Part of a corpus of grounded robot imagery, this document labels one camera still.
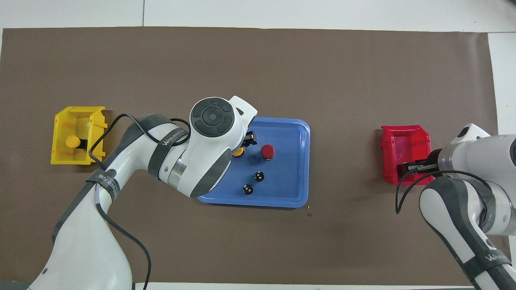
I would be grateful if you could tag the blue plastic tray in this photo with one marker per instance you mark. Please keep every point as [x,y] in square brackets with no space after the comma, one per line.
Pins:
[286,181]

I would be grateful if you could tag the black cylindrical switch part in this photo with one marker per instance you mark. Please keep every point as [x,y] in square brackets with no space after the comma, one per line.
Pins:
[259,176]
[248,189]

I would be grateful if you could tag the yellow mushroom push button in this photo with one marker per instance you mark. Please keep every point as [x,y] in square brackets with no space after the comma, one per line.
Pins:
[239,152]
[72,141]

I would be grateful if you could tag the brown paper table mat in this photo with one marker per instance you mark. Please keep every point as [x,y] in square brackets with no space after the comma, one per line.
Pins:
[161,241]

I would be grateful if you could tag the red plastic parts bin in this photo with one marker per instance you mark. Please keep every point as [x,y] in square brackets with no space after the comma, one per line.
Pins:
[403,141]

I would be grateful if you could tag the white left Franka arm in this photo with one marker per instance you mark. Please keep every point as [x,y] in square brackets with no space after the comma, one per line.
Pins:
[209,117]

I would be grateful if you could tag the yellow plastic parts bin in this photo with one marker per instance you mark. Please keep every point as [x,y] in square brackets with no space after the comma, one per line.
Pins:
[60,155]

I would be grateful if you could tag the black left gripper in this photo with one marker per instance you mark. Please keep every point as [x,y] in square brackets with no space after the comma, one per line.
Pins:
[249,135]

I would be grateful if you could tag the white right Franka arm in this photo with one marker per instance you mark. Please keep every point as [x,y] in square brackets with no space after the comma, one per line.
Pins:
[475,149]

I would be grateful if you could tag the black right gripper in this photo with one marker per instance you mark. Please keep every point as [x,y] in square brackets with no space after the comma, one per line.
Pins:
[435,158]

